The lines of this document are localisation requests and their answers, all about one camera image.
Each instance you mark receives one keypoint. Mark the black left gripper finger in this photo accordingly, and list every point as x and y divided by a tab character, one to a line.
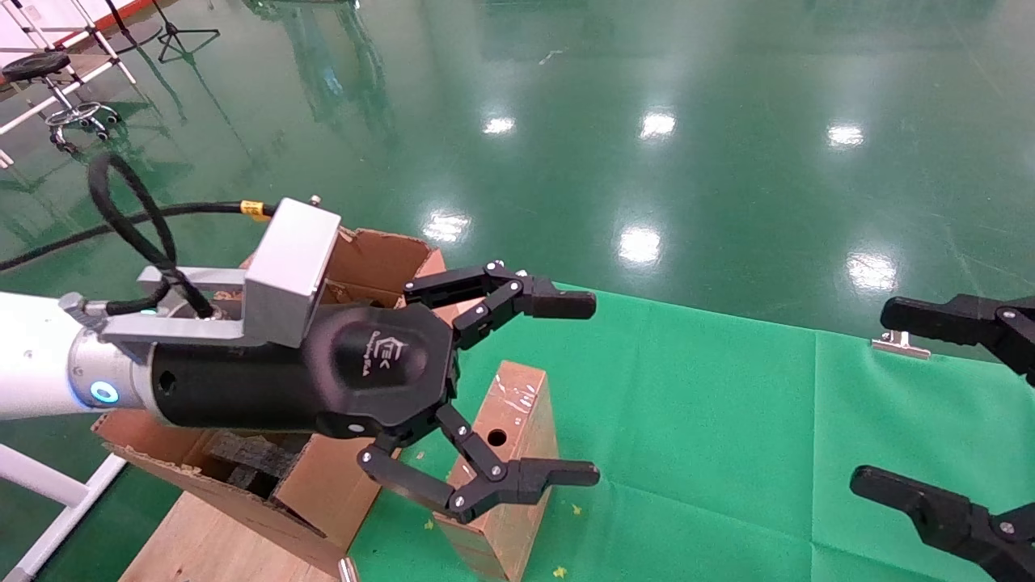
558	474
558	304

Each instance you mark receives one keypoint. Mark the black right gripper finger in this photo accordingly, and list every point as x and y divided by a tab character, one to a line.
954	521
930	315

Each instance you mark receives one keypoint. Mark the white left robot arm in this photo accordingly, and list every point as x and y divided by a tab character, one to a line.
32	356

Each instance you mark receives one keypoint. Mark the black round stool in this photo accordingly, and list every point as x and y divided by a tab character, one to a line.
36	65

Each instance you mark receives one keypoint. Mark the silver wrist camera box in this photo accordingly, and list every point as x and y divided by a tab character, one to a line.
291	267

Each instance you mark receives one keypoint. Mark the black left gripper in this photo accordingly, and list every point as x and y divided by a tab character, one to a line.
267	388

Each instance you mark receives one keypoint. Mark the green table cloth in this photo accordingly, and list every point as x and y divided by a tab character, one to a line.
687	420

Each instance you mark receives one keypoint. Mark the black foam block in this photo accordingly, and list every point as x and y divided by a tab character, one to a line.
251	457

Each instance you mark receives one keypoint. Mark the small taped cardboard box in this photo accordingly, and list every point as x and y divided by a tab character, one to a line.
517	404

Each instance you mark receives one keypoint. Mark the silver cloth clamp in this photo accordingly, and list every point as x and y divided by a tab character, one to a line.
901	347
348	571

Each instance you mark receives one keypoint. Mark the white metal frame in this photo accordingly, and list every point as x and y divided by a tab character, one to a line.
40	477

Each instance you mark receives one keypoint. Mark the black tripod stand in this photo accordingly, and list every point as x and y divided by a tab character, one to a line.
174	36

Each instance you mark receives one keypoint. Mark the black round base stand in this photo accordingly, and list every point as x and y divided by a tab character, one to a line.
141	36

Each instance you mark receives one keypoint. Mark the large open cardboard carton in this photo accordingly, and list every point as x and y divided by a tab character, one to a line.
372	259

